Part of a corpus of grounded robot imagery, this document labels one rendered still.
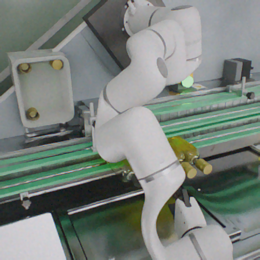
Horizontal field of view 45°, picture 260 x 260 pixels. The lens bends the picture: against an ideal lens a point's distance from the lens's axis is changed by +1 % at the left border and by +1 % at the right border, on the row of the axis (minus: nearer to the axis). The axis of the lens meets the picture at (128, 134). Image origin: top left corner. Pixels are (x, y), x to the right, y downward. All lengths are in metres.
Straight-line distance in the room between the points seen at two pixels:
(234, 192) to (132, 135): 0.73
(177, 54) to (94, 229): 0.55
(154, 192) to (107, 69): 0.71
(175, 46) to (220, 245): 0.45
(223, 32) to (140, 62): 0.86
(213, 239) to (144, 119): 0.24
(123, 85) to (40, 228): 0.55
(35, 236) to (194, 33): 0.71
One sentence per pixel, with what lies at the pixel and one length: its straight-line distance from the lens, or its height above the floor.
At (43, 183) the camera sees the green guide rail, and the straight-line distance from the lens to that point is 1.04.
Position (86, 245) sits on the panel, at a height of 1.18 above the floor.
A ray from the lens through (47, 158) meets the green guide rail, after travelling 1.02.
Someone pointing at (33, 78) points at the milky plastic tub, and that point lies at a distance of 1.10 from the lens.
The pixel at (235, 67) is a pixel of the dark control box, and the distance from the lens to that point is 1.40.
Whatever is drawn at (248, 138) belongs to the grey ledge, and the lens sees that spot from 1.52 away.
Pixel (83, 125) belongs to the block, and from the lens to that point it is 1.07.
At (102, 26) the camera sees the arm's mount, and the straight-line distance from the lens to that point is 1.09.
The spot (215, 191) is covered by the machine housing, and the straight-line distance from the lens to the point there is 1.20.
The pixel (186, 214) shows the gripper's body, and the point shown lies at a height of 1.36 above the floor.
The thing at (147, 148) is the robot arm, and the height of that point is 1.40.
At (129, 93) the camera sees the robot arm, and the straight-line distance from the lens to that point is 0.63.
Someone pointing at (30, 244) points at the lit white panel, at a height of 1.11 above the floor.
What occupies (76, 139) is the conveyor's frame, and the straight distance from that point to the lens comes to 1.08.
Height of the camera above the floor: 1.83
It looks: 57 degrees down
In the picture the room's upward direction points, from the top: 132 degrees clockwise
